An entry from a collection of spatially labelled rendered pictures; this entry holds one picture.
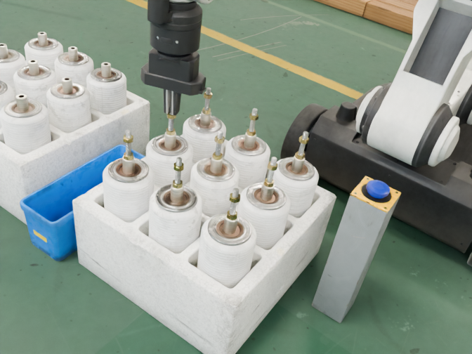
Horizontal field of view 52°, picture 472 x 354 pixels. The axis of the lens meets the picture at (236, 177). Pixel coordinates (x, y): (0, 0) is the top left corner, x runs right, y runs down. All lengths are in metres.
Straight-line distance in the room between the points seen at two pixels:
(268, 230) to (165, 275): 0.20
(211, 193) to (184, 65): 0.24
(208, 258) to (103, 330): 0.28
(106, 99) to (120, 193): 0.39
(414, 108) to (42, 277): 0.83
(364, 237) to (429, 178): 0.36
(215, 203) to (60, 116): 0.44
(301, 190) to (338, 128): 0.34
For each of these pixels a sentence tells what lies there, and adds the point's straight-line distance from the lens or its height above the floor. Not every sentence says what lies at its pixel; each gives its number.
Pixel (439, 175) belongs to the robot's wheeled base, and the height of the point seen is 0.19.
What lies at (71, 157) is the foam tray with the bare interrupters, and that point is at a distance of 1.18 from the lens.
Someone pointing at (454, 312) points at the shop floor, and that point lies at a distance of 1.22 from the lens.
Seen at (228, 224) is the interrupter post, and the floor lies 0.27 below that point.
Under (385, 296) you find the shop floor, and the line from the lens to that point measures 1.17.
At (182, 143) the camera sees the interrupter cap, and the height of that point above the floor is 0.25.
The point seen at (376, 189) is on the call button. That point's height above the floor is 0.33.
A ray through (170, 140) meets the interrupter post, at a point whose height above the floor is 0.27.
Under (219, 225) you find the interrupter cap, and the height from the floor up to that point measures 0.25.
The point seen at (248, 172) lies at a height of 0.22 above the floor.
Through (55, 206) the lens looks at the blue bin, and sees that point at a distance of 1.18.
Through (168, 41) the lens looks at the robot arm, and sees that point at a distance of 0.86.
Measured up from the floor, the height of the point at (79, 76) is 0.22.
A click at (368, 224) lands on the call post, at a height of 0.27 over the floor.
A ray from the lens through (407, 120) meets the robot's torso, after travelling 1.05.
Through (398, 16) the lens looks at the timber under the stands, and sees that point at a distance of 2.73.
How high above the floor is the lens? 0.83
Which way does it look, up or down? 37 degrees down
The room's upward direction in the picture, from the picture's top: 9 degrees clockwise
